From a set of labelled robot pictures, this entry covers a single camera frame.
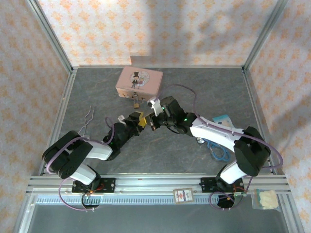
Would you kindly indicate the small brass padlock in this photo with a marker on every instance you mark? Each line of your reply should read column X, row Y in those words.
column 136, row 102

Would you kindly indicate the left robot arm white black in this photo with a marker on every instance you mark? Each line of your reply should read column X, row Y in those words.
column 97, row 150

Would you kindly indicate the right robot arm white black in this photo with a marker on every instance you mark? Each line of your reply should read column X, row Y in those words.
column 213, row 131

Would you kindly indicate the pink tin box with couple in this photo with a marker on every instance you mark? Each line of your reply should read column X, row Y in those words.
column 138, row 81

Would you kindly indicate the small round metal disc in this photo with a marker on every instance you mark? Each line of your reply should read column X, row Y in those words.
column 200, row 140

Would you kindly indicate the blue white paper packet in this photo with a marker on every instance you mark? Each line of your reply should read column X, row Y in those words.
column 224, row 120

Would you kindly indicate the small framed printed card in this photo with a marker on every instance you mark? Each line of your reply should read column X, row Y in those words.
column 182, row 195

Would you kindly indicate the clear bag with white pieces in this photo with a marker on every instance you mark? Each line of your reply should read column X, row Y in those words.
column 266, row 199

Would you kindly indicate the thin aluminium frame rail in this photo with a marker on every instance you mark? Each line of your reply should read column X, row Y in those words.
column 194, row 66

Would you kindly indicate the aluminium frame cross rail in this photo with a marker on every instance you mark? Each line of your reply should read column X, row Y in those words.
column 150, row 183

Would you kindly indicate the aluminium frame side rail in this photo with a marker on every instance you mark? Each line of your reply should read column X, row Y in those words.
column 64, row 106
column 255, row 106

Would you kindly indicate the aluminium frame post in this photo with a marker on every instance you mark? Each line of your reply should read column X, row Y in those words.
column 52, row 38
column 263, row 34

